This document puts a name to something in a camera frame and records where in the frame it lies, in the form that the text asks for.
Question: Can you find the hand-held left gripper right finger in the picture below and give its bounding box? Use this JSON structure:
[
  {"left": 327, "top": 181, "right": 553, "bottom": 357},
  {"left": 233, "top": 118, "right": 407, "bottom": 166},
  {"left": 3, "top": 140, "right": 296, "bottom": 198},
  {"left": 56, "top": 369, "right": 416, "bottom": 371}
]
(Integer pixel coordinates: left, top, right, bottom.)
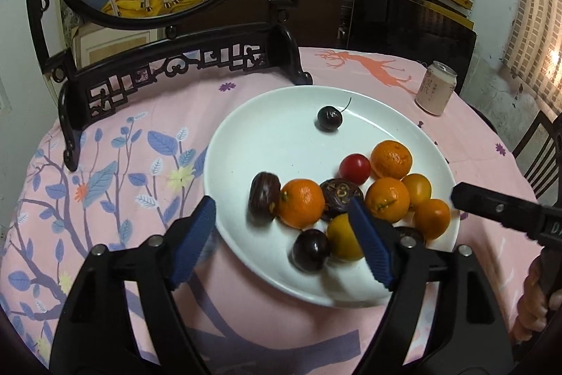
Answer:
[{"left": 349, "top": 197, "right": 514, "bottom": 375}]

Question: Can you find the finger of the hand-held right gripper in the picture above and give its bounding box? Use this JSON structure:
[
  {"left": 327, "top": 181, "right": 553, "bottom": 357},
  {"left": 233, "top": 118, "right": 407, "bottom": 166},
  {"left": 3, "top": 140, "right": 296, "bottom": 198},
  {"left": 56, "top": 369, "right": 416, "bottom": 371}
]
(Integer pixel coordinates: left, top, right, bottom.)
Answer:
[{"left": 451, "top": 182, "right": 543, "bottom": 241}]

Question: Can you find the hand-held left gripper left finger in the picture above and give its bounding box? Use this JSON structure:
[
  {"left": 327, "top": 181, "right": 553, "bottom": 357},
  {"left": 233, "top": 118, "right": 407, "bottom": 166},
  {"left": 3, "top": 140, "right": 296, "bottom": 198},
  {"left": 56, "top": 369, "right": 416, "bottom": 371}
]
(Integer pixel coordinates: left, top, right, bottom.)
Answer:
[{"left": 49, "top": 196, "right": 217, "bottom": 375}]

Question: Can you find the large yellow tomato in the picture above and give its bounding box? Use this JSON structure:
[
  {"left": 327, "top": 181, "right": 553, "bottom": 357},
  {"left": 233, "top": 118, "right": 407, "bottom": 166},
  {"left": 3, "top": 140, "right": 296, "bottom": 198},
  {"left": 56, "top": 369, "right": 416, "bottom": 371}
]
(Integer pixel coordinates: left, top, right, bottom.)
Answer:
[{"left": 326, "top": 213, "right": 366, "bottom": 261}]

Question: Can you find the dark water chestnut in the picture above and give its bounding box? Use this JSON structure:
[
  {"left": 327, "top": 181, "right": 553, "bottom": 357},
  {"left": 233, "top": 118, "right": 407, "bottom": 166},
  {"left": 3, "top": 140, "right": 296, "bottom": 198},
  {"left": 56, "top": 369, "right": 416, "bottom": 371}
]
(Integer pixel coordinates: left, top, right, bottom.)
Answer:
[
  {"left": 320, "top": 178, "right": 364, "bottom": 222},
  {"left": 395, "top": 226, "right": 426, "bottom": 247},
  {"left": 248, "top": 172, "right": 282, "bottom": 222}
]

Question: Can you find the orange mandarin with stem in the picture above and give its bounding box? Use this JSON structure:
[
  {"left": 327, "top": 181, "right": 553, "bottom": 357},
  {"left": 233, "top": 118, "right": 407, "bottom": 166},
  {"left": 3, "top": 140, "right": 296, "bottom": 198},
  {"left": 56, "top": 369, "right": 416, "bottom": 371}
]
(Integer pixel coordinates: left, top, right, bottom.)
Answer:
[{"left": 364, "top": 177, "right": 411, "bottom": 224}]

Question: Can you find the orange tomato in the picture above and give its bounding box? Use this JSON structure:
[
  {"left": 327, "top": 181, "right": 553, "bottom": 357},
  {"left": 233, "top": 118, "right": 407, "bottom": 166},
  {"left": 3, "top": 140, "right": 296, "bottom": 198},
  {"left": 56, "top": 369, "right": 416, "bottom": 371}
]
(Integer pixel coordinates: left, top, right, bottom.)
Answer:
[{"left": 414, "top": 198, "right": 451, "bottom": 241}]

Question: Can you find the small orange-yellow tomato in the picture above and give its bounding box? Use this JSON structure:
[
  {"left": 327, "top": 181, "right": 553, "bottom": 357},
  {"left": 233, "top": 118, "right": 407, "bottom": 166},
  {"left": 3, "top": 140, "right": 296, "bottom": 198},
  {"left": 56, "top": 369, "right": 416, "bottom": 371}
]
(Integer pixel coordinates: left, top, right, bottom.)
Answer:
[{"left": 401, "top": 173, "right": 432, "bottom": 209}]

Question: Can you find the small red cherry tomato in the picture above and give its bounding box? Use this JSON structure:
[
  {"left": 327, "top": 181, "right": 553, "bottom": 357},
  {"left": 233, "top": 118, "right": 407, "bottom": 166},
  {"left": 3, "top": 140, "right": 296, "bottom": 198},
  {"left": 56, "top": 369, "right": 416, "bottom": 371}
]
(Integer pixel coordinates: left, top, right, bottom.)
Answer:
[{"left": 338, "top": 154, "right": 372, "bottom": 185}]

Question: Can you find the white oval plate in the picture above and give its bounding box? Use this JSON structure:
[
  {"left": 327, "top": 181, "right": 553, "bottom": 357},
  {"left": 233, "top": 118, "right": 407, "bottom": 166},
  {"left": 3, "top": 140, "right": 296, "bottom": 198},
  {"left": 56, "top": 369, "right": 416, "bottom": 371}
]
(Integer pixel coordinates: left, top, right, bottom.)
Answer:
[{"left": 203, "top": 85, "right": 459, "bottom": 308}]

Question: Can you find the dark red cherry with stem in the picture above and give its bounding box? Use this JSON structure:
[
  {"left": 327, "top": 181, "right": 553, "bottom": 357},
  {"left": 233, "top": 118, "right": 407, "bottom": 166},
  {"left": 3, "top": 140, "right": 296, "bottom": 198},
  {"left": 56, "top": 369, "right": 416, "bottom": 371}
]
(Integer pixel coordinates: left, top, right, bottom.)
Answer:
[{"left": 317, "top": 97, "right": 353, "bottom": 132}]

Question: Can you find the person's right hand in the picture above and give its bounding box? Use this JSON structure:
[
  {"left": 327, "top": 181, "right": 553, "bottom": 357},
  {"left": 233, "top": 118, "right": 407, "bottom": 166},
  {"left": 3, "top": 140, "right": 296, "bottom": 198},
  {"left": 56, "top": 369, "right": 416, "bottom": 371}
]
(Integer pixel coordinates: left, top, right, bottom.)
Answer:
[{"left": 511, "top": 252, "right": 562, "bottom": 343}]

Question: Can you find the dark wooden chair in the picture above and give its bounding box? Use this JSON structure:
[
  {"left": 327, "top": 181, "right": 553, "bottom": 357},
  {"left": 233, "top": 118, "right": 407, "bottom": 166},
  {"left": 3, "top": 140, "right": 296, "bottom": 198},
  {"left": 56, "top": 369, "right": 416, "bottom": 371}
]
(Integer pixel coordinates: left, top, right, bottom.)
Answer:
[{"left": 511, "top": 111, "right": 562, "bottom": 200}]

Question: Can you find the pink printed tablecloth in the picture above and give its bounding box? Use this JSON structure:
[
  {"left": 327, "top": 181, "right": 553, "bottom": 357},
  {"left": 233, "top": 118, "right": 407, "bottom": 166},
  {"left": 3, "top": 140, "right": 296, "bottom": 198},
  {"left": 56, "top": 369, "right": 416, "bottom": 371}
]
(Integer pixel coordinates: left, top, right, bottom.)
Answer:
[{"left": 0, "top": 45, "right": 544, "bottom": 375}]

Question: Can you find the pink drink can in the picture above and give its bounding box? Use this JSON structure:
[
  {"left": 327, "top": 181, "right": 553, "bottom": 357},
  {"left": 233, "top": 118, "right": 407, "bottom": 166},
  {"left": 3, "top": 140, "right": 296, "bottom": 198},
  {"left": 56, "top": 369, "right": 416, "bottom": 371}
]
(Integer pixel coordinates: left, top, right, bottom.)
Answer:
[{"left": 415, "top": 61, "right": 458, "bottom": 116}]

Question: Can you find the brick pattern curtain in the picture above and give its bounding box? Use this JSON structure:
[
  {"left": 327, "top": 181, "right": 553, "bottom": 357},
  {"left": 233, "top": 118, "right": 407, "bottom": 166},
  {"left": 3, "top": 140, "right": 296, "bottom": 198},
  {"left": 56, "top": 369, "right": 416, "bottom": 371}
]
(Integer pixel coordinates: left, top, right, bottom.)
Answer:
[{"left": 501, "top": 0, "right": 562, "bottom": 114}]

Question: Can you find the dark flat panel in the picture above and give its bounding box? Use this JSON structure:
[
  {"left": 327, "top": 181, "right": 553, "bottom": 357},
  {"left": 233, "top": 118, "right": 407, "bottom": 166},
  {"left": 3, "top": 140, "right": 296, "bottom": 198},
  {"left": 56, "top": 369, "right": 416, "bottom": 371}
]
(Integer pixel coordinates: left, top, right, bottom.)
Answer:
[{"left": 347, "top": 0, "right": 478, "bottom": 97}]

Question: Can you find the marbled picture frame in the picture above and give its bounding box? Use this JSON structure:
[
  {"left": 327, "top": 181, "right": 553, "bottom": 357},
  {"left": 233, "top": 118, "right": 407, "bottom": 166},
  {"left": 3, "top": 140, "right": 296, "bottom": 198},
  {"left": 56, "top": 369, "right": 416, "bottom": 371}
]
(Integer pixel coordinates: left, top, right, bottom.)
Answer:
[{"left": 60, "top": 0, "right": 85, "bottom": 48}]

